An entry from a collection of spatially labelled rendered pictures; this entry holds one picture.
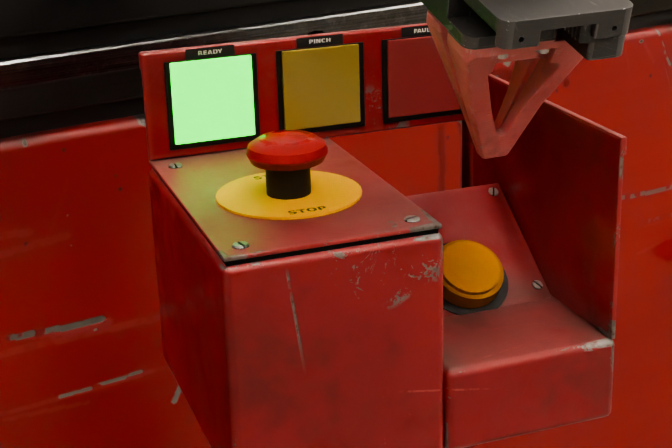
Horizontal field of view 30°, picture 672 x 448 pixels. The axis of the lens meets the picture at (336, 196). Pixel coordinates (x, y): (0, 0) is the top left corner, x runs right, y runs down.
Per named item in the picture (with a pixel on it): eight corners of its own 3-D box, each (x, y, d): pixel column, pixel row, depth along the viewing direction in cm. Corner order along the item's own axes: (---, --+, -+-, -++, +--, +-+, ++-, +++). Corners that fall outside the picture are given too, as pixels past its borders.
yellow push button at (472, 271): (439, 324, 66) (450, 302, 65) (416, 266, 69) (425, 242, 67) (504, 312, 68) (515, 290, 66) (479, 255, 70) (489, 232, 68)
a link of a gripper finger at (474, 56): (510, 101, 67) (534, -65, 62) (575, 169, 62) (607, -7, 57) (393, 117, 65) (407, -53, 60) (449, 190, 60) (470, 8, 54)
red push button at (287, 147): (262, 224, 60) (258, 152, 58) (239, 199, 63) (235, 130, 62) (341, 213, 61) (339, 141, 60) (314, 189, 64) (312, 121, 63)
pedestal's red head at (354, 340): (236, 501, 58) (213, 125, 52) (161, 358, 72) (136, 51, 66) (614, 418, 64) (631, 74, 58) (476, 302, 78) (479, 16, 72)
